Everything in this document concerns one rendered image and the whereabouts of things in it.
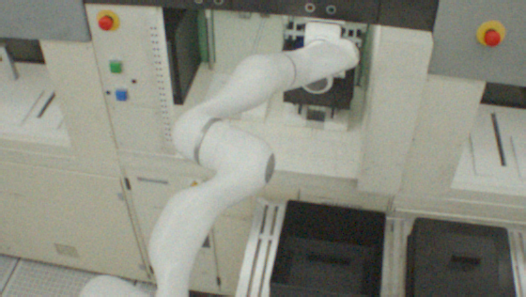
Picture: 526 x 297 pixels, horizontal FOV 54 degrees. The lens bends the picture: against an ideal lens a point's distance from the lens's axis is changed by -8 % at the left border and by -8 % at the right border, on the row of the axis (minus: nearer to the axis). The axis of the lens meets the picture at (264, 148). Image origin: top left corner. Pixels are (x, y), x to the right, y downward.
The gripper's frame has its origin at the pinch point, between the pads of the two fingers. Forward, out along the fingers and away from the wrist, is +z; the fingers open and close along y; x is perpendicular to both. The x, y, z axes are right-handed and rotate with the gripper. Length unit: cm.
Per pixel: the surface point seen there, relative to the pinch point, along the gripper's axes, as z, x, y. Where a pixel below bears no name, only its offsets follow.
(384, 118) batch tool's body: -34.8, -6.7, 18.7
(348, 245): -47, -46, 15
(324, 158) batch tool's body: -22.7, -35.5, 4.3
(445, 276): -61, -36, 41
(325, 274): -58, -46, 9
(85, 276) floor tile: -29, -123, -95
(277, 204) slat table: -34, -46, -8
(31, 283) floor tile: -38, -123, -119
